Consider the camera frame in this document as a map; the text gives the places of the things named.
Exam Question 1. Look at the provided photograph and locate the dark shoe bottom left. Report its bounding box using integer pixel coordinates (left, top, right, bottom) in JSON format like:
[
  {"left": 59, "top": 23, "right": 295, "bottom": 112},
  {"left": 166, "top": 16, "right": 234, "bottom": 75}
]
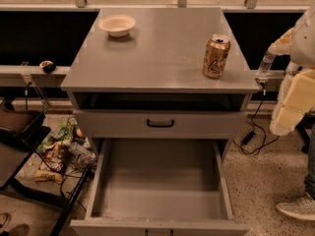
[{"left": 0, "top": 212, "right": 30, "bottom": 236}]

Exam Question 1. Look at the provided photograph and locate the black power cable with adapter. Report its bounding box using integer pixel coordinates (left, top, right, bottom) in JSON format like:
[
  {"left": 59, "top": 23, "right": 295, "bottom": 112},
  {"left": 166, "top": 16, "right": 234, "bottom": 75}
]
[{"left": 233, "top": 82, "right": 281, "bottom": 156}]

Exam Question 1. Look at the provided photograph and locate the gold soda can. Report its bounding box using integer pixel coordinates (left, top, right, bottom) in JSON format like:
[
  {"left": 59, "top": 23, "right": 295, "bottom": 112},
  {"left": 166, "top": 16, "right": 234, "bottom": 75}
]
[{"left": 203, "top": 33, "right": 230, "bottom": 79}]

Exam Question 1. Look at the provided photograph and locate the grey knit sneaker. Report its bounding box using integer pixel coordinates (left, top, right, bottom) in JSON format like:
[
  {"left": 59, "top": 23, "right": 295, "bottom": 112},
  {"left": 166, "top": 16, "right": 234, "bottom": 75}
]
[{"left": 276, "top": 194, "right": 315, "bottom": 221}]

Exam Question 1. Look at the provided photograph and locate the white paper bowl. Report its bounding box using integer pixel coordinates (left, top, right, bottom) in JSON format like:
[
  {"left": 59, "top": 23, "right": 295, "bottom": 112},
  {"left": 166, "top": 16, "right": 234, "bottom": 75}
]
[{"left": 98, "top": 15, "right": 136, "bottom": 37}]

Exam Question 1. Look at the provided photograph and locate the clear water bottle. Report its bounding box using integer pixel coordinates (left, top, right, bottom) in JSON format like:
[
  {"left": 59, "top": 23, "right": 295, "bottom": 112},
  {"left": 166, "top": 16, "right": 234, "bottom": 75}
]
[{"left": 257, "top": 51, "right": 276, "bottom": 77}]

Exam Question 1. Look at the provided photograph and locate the chips snack bag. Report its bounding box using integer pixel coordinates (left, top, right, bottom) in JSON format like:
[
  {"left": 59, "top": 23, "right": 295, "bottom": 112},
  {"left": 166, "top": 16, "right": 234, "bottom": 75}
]
[{"left": 34, "top": 142, "right": 67, "bottom": 184}]

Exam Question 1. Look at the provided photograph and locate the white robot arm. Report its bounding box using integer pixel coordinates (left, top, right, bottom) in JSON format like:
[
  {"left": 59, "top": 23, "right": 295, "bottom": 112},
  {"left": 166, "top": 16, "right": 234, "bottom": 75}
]
[{"left": 268, "top": 5, "right": 315, "bottom": 136}]

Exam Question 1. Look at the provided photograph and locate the black tripod leg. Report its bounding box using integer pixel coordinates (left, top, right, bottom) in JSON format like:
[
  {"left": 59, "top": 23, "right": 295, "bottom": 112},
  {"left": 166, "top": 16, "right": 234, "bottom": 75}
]
[{"left": 49, "top": 166, "right": 92, "bottom": 236}]

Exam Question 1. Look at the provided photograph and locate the grey drawer cabinet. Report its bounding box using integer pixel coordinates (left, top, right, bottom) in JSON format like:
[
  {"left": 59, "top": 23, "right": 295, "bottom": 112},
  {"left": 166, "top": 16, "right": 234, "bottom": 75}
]
[{"left": 62, "top": 7, "right": 258, "bottom": 153}]

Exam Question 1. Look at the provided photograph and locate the grey drawer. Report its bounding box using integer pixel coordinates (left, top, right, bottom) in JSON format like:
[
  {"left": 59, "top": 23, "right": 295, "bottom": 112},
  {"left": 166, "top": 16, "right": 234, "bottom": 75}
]
[
  {"left": 71, "top": 139, "right": 249, "bottom": 236},
  {"left": 74, "top": 109, "right": 246, "bottom": 140}
]

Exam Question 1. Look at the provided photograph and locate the crushed plastic bottle on floor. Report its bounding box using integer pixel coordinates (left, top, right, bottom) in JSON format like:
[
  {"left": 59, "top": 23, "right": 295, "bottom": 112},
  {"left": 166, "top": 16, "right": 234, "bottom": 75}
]
[{"left": 68, "top": 142, "right": 97, "bottom": 170}]

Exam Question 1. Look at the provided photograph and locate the grey top drawer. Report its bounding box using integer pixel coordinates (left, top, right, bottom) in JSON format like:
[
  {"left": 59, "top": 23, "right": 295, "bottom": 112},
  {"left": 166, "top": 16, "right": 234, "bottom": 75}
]
[{"left": 74, "top": 109, "right": 246, "bottom": 140}]

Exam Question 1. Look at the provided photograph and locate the black yellow tape measure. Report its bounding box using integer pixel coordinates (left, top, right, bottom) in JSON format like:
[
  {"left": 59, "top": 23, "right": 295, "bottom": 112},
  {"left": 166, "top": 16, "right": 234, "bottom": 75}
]
[{"left": 39, "top": 60, "right": 56, "bottom": 74}]

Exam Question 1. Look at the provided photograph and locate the green snack bag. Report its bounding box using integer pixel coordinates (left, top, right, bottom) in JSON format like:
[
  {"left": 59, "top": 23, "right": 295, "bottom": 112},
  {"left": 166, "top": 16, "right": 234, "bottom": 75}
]
[{"left": 38, "top": 117, "right": 77, "bottom": 150}]

